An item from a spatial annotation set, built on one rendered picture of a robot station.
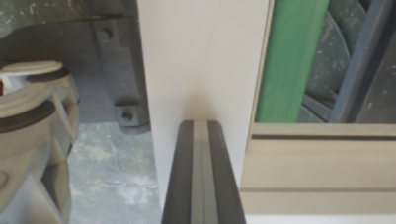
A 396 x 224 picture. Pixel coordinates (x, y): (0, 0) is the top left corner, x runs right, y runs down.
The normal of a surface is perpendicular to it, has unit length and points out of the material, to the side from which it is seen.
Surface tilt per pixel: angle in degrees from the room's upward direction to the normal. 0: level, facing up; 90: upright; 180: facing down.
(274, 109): 0
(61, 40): 0
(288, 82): 0
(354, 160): 90
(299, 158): 90
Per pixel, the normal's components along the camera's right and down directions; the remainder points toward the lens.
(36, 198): 0.18, 0.46
